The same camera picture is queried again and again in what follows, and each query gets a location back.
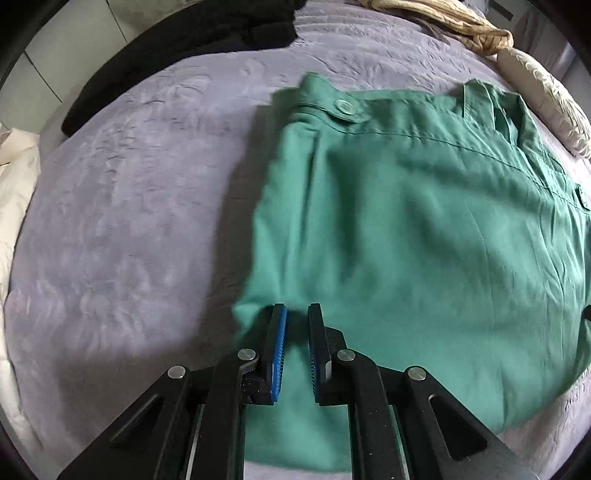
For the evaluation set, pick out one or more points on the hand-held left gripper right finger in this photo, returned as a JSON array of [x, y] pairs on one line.
[[316, 360]]

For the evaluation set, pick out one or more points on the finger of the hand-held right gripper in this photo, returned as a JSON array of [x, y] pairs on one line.
[[586, 314]]

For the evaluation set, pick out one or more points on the cream pillow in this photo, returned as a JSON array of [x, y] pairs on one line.
[[549, 97]]

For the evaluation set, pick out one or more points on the lavender bed sheet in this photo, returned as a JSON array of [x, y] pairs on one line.
[[129, 221]]

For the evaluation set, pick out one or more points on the green work shirt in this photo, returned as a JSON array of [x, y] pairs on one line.
[[406, 240]]

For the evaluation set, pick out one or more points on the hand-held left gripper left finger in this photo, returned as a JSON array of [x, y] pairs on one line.
[[277, 355]]

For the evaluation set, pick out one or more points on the white puffer jacket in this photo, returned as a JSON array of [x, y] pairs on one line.
[[11, 212]]

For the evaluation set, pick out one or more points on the beige crumpled cloth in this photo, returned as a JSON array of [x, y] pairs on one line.
[[457, 23]]

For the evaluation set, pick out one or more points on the black garment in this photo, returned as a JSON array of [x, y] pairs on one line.
[[184, 50]]

